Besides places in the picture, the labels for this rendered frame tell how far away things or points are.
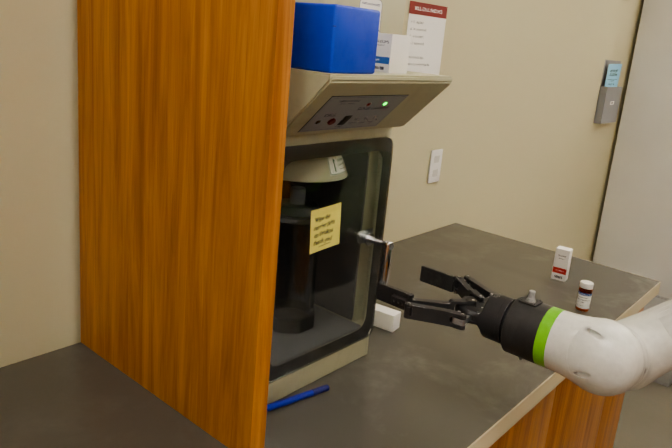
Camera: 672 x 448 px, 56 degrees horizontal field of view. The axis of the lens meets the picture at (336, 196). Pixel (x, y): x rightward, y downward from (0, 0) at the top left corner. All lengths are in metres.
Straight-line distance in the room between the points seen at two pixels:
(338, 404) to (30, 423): 0.49
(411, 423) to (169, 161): 0.59
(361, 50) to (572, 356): 0.53
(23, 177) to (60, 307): 0.27
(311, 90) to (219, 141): 0.15
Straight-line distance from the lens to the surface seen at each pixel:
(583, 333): 0.99
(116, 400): 1.17
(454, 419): 1.18
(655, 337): 1.10
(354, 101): 0.96
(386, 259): 1.16
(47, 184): 1.26
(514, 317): 1.02
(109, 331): 1.26
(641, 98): 3.89
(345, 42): 0.89
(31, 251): 1.29
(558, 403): 1.62
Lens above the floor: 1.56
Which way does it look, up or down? 14 degrees down
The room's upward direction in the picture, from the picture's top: 5 degrees clockwise
